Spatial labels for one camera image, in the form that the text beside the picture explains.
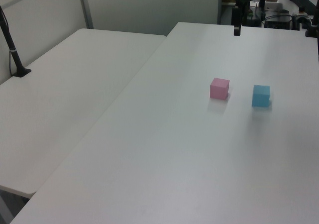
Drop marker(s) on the black clamp camera stand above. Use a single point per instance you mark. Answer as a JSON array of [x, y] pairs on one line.
[[313, 22]]

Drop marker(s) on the grey flat box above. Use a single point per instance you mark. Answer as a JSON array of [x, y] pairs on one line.
[[273, 7]]

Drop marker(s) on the pink cube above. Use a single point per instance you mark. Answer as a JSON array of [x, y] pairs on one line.
[[218, 89]]

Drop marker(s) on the blue cube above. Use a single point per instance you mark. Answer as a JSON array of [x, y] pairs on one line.
[[260, 97]]

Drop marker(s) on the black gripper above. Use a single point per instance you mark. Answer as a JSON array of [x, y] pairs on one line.
[[237, 16]]

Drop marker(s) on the black camera stand pole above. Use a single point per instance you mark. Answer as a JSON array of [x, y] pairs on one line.
[[11, 47]]

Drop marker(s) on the black electronics box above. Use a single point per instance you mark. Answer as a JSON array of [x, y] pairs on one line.
[[277, 22]]

